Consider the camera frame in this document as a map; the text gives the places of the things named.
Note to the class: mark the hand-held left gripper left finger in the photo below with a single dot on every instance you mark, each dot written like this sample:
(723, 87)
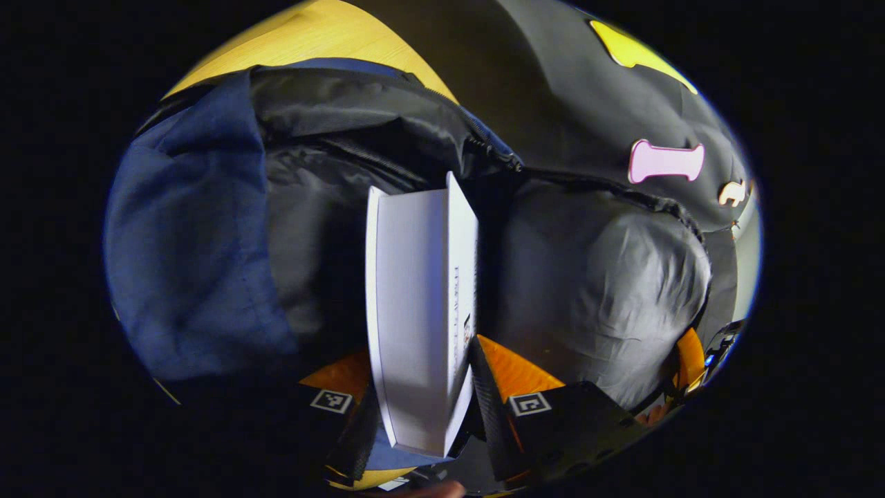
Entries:
(356, 436)

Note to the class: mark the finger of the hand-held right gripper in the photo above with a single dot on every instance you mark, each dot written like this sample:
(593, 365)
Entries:
(691, 360)

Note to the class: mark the white paperback book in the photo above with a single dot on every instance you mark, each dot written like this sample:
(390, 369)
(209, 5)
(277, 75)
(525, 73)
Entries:
(415, 311)

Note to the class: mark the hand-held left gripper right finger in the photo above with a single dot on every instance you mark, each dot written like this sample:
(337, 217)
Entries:
(494, 422)

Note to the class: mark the blue schoolbag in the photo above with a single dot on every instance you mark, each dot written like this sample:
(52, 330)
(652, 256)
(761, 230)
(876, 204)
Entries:
(200, 242)

